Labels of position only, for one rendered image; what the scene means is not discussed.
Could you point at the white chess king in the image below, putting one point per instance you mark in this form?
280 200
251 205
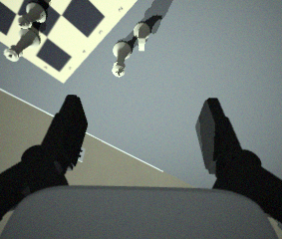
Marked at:
122 51

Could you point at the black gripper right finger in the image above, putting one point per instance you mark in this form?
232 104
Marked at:
236 169

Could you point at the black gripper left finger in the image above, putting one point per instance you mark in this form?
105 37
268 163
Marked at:
43 166

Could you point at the chessboard with chess pieces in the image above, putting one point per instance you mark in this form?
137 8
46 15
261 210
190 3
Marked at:
71 31

